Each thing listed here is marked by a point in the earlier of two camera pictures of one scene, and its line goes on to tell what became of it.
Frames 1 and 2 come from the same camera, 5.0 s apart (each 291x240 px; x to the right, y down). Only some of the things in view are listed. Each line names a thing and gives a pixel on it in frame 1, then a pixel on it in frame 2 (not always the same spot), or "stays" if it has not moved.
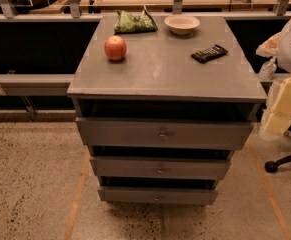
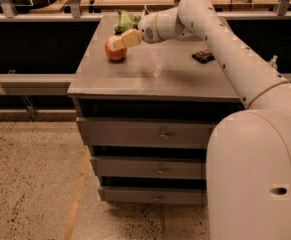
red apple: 115,48 stays
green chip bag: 126,23 stays
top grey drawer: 101,132 stays
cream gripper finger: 289,104 to 160,26
